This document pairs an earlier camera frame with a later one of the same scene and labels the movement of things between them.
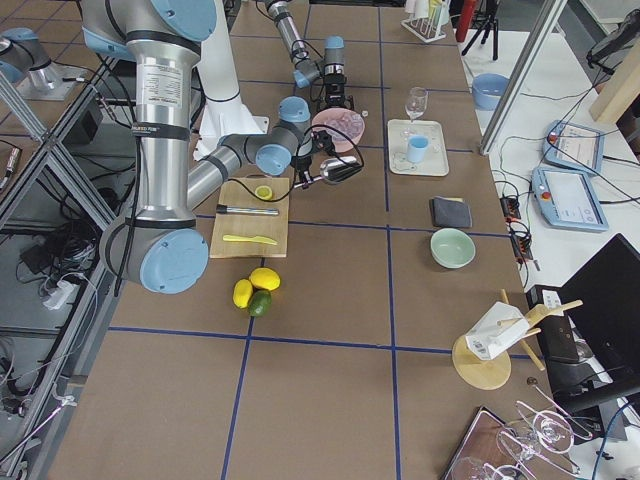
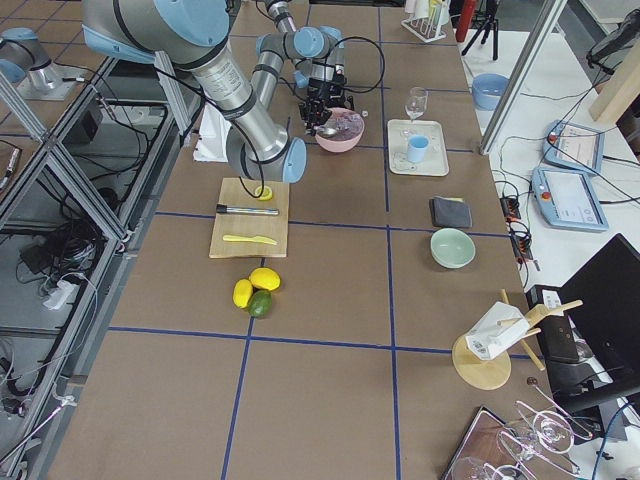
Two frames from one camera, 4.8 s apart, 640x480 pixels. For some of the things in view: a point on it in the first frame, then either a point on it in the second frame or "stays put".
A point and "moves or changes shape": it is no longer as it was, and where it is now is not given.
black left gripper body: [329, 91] stays put
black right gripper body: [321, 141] -> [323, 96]
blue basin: [487, 89] stays put
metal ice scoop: [335, 170] moves or changes shape
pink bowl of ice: [349, 122] stays put
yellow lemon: [265, 278] stays put
